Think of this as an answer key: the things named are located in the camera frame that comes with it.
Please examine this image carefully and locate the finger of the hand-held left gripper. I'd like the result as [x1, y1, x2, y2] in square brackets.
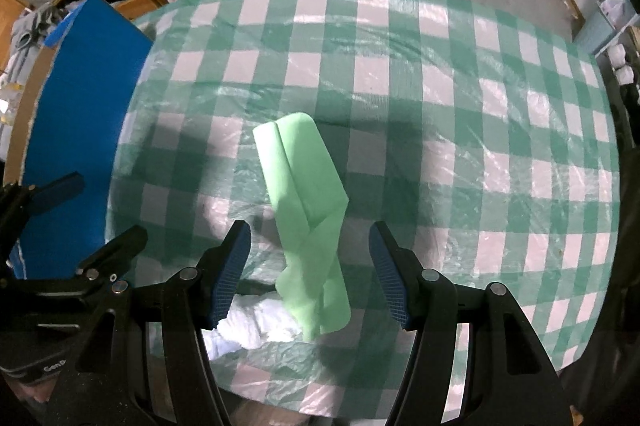
[0, 172, 86, 258]
[0, 225, 149, 298]

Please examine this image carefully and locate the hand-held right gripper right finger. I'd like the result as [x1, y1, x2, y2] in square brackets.
[369, 220, 572, 426]

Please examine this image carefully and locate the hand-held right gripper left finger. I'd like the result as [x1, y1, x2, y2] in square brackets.
[42, 219, 252, 426]

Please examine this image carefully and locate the white cloth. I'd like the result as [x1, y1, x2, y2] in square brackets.
[204, 293, 307, 360]

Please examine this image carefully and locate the cardboard box with blue tape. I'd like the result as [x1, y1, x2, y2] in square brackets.
[2, 0, 154, 282]

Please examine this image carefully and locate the light green cloth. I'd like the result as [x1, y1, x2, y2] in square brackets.
[252, 112, 351, 337]

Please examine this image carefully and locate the grey printed hoodie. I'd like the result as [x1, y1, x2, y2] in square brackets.
[10, 0, 67, 73]

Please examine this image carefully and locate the green checkered tablecloth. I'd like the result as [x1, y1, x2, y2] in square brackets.
[106, 0, 622, 413]

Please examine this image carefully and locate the shoe rack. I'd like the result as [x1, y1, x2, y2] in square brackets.
[594, 0, 640, 88]

